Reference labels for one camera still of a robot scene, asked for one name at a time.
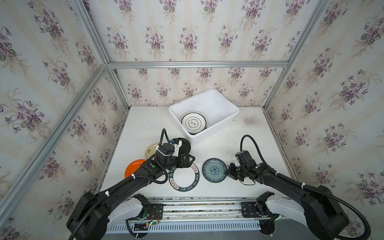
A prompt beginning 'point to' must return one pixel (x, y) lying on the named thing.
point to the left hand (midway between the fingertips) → (189, 157)
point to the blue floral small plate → (214, 170)
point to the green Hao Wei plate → (184, 179)
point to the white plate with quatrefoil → (194, 122)
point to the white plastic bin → (218, 109)
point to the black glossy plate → (185, 147)
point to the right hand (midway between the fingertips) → (223, 175)
